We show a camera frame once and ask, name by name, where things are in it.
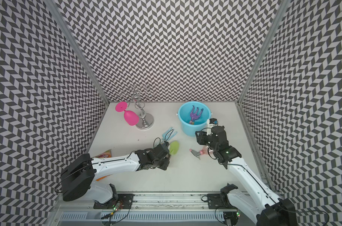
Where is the green toy trowel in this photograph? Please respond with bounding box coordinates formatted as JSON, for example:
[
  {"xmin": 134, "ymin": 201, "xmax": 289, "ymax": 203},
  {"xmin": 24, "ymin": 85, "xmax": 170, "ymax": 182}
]
[{"xmin": 169, "ymin": 141, "xmax": 179, "ymax": 155}]

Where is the purple toy rake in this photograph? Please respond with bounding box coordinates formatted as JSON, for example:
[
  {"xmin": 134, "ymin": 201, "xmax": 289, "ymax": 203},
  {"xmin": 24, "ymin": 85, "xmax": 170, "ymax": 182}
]
[{"xmin": 189, "ymin": 106, "xmax": 204, "ymax": 125}]

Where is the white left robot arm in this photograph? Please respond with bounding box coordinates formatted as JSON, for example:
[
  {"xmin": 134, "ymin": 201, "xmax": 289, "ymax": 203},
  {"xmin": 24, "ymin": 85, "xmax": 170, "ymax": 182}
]
[{"xmin": 61, "ymin": 141, "xmax": 171, "ymax": 204}]

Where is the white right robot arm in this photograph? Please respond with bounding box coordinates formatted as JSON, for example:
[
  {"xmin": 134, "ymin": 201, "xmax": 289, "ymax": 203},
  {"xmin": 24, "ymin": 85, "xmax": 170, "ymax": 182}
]
[{"xmin": 195, "ymin": 126, "xmax": 298, "ymax": 226}]

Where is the light blue toy rake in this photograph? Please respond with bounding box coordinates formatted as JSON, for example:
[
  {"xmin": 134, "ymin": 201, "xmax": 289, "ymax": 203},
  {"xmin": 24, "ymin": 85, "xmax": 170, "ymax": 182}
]
[{"xmin": 161, "ymin": 127, "xmax": 178, "ymax": 143}]

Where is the pink plastic wine glass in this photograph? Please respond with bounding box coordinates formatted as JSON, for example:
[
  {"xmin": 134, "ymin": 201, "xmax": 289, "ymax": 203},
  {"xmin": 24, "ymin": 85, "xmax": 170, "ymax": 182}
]
[{"xmin": 115, "ymin": 101, "xmax": 139, "ymax": 126}]

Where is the colourful snack packet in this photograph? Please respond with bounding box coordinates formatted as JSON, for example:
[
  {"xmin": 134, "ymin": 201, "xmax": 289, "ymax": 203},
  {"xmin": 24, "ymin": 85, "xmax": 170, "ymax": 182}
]
[{"xmin": 94, "ymin": 149, "xmax": 112, "ymax": 181}]

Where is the turquoise plastic bucket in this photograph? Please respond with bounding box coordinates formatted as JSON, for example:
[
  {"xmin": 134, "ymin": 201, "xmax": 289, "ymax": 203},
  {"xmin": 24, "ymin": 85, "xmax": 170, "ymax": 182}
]
[{"xmin": 177, "ymin": 101, "xmax": 212, "ymax": 137}]

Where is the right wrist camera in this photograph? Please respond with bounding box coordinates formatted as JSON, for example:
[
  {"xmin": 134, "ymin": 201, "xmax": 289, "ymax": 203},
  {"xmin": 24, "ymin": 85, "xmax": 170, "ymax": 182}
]
[{"xmin": 207, "ymin": 118, "xmax": 218, "ymax": 128}]

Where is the chrome wire stand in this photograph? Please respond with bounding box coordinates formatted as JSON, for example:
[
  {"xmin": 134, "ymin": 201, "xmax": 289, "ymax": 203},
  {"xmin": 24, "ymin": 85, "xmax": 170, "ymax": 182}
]
[{"xmin": 118, "ymin": 84, "xmax": 154, "ymax": 130}]

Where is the aluminium corner post right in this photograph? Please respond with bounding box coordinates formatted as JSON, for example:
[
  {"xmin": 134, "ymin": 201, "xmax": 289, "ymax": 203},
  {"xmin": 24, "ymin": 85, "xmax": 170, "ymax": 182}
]
[{"xmin": 237, "ymin": 0, "xmax": 291, "ymax": 105}]

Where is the aluminium corner post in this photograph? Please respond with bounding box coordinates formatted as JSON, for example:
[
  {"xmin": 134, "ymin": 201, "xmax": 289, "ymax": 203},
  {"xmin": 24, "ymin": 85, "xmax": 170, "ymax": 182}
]
[
  {"xmin": 237, "ymin": 0, "xmax": 291, "ymax": 105},
  {"xmin": 44, "ymin": 0, "xmax": 109, "ymax": 105}
]

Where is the aluminium corner post left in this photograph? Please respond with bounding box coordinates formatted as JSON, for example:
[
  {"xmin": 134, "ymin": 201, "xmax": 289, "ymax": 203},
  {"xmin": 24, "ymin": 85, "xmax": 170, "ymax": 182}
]
[{"xmin": 44, "ymin": 0, "xmax": 109, "ymax": 105}]

